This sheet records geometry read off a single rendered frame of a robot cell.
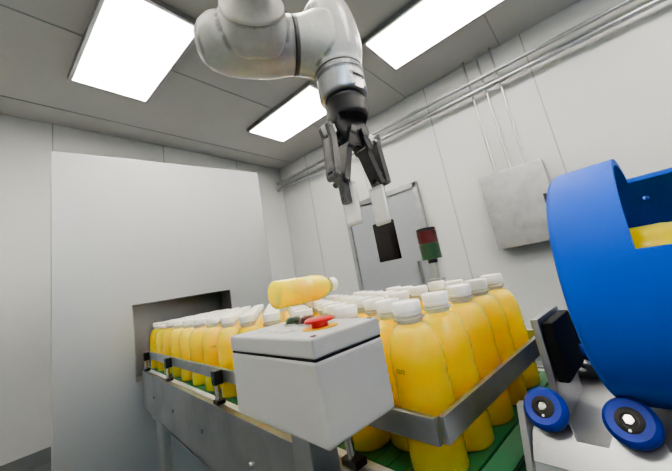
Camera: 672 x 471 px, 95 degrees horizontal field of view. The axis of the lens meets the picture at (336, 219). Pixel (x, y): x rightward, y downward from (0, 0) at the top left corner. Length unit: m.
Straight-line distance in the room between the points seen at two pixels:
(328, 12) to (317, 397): 0.58
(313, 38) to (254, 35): 0.10
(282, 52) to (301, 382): 0.50
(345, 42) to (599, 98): 3.56
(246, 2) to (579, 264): 0.55
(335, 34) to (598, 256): 0.50
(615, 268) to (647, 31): 3.91
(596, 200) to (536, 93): 3.72
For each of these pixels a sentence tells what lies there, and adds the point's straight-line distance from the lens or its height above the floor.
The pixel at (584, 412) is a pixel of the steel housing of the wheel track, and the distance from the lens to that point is 0.57.
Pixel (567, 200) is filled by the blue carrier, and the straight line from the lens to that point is 0.43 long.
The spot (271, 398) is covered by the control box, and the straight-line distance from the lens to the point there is 0.42.
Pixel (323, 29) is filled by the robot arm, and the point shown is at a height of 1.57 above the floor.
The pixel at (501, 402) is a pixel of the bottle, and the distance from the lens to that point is 0.59.
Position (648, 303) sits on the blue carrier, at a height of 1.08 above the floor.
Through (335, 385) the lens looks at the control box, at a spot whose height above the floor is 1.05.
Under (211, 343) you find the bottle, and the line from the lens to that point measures 1.06.
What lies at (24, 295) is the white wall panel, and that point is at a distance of 4.23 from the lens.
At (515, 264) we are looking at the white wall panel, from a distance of 3.89.
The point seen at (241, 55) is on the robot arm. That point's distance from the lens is 0.59.
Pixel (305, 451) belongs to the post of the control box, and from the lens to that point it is 0.45.
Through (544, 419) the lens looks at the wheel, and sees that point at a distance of 0.48.
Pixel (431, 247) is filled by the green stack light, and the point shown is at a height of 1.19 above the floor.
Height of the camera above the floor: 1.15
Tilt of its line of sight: 11 degrees up
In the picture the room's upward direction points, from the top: 10 degrees counter-clockwise
